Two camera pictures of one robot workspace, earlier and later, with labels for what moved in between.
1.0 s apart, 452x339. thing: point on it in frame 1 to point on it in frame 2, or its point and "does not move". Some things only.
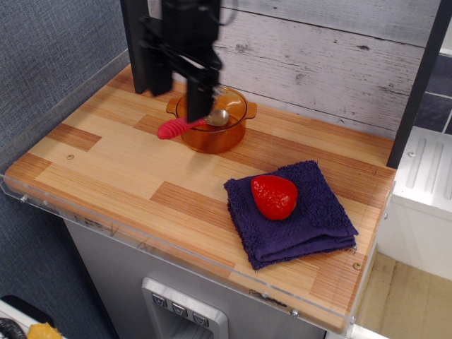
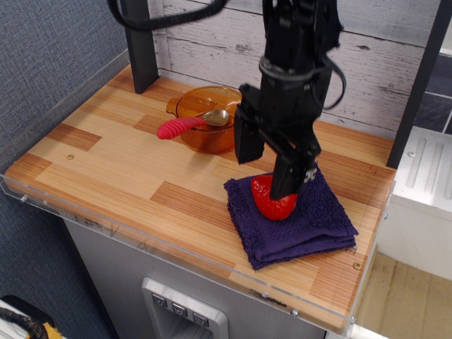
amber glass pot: (213, 139) does not move
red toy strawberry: (275, 196) does not move
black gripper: (188, 32) to (281, 114)
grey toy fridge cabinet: (147, 296) does not move
